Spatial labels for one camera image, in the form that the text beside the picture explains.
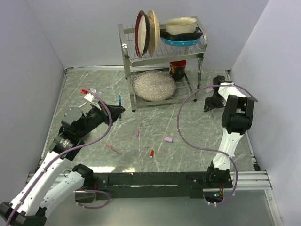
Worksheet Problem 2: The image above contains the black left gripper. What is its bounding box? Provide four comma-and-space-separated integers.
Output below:
77, 98, 125, 138

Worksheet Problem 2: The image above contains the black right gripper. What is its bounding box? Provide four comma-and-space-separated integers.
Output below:
204, 93, 225, 112

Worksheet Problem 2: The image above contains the purple highlighter pen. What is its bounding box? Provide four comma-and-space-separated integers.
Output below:
206, 88, 213, 93

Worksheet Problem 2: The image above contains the blue pen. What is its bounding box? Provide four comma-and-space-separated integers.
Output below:
119, 93, 122, 121

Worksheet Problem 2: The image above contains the purple highlighter cap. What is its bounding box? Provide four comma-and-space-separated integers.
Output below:
164, 137, 173, 143

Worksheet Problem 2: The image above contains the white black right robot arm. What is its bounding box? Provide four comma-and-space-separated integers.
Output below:
204, 75, 255, 187

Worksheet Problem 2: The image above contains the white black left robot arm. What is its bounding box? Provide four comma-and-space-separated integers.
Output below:
0, 103, 125, 226

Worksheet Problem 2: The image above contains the red purple pen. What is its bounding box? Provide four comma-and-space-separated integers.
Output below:
105, 143, 122, 155

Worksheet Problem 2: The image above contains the speckled glass plate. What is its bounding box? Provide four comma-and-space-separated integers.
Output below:
133, 70, 176, 101

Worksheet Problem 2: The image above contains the red black cup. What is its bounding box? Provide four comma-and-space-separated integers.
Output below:
169, 60, 187, 81

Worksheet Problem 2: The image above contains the metal two-tier dish rack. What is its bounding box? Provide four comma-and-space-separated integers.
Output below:
118, 16, 208, 112

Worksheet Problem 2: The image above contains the blue dotted dish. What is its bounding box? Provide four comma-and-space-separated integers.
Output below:
161, 37, 200, 47

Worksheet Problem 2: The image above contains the black square dish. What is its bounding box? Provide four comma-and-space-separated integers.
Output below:
160, 28, 203, 41

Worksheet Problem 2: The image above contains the black base bar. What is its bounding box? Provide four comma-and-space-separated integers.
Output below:
94, 172, 234, 199

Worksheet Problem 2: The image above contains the cream ceramic bowl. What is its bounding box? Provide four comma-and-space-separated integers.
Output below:
165, 17, 197, 35

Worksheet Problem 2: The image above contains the red rimmed black plate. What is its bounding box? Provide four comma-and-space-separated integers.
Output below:
135, 10, 150, 58

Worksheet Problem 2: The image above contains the beige plate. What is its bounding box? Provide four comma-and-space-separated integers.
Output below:
147, 9, 160, 57

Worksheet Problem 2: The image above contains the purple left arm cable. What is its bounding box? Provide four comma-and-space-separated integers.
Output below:
4, 87, 115, 226

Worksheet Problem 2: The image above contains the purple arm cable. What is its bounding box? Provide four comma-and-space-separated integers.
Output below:
4, 87, 115, 226
176, 82, 259, 206

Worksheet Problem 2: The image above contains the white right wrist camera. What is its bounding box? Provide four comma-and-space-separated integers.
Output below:
213, 75, 232, 93

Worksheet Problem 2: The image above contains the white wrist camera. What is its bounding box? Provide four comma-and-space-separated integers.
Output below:
213, 75, 232, 93
80, 87, 101, 110

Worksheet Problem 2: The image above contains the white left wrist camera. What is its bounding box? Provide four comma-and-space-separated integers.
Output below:
80, 87, 101, 110

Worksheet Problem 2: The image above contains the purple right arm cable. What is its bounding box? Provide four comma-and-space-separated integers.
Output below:
176, 82, 259, 206

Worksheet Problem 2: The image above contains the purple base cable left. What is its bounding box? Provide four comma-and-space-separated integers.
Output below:
76, 189, 111, 210

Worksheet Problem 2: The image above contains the aluminium frame rail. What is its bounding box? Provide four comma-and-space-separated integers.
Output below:
236, 171, 272, 190

